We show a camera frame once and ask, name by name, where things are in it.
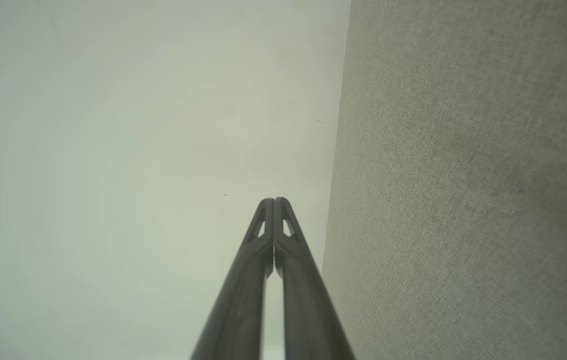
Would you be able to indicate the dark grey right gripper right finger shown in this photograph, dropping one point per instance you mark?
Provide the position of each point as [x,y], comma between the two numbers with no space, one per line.
[303,300]

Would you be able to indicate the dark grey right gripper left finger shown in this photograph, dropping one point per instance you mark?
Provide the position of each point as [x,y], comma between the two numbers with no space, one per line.
[243,300]

